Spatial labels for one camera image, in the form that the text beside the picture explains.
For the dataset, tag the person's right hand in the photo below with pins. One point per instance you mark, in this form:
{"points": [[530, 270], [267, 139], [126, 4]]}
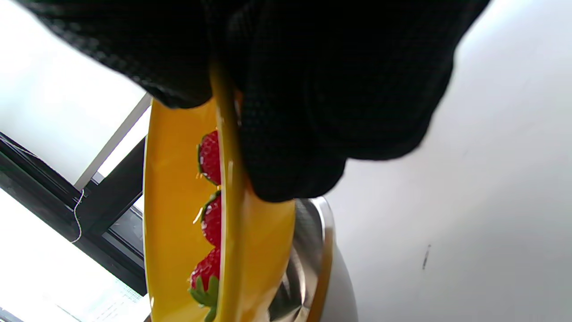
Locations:
{"points": [[335, 67]]}

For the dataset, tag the red strawberry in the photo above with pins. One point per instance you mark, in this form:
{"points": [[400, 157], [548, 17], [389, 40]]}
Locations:
{"points": [[206, 270], [213, 221], [211, 156]]}

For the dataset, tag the stainless steel mixing bowl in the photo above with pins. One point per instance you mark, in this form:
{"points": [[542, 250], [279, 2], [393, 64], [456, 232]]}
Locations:
{"points": [[313, 250]]}

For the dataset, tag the yellow plastic bowl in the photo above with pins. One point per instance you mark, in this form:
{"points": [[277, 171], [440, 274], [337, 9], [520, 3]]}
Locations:
{"points": [[172, 201]]}

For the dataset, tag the wide white roller blind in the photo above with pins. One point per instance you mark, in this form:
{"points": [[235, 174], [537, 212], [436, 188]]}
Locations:
{"points": [[44, 89]]}

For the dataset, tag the black window frame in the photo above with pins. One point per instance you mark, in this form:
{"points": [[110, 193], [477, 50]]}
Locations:
{"points": [[111, 197]]}

